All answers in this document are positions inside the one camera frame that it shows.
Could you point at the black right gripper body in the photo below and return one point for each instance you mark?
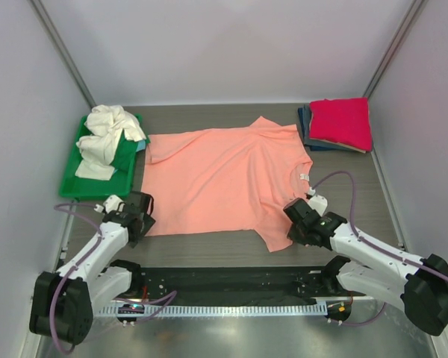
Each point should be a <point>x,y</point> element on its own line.
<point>296,233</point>

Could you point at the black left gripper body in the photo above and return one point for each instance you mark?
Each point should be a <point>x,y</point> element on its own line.
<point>148,221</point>

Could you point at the salmon pink t-shirt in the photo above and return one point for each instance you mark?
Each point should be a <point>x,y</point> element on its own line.
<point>227,179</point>

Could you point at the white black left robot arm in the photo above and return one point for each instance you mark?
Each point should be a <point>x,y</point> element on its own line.
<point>66,300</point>

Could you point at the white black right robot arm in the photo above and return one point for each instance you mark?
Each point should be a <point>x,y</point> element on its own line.
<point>415,285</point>

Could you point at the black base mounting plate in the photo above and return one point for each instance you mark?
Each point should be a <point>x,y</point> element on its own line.
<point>306,281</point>

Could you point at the green t-shirt in bin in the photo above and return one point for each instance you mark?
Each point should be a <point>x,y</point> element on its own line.
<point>124,155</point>

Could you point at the green plastic bin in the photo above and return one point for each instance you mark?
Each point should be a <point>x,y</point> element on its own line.
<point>87,189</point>

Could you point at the light blue t-shirt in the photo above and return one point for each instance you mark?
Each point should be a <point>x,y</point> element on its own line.
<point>141,145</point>

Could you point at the cream white crumpled t-shirt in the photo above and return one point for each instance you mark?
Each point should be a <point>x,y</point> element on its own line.
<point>97,149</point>

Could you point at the red folded t-shirt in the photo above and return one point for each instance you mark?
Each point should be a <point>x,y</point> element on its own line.
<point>357,106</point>

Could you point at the navy blue folded t-shirt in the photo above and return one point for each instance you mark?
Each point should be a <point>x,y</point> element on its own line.
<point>304,114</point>

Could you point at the white slotted cable duct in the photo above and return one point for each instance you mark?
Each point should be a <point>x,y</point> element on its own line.
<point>121,310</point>

